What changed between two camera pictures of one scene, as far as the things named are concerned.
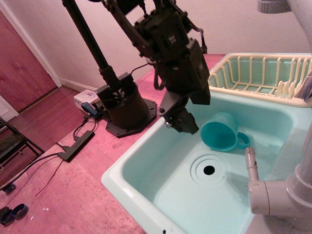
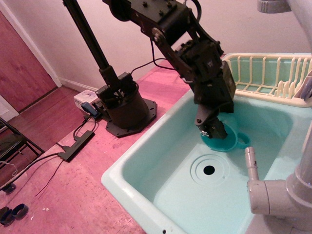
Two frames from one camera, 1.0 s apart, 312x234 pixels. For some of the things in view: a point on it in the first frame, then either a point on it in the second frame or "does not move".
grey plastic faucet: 289,202 does not move
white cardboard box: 86,96 does not move
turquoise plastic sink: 171,182 does not move
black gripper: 180,63 → 214,83
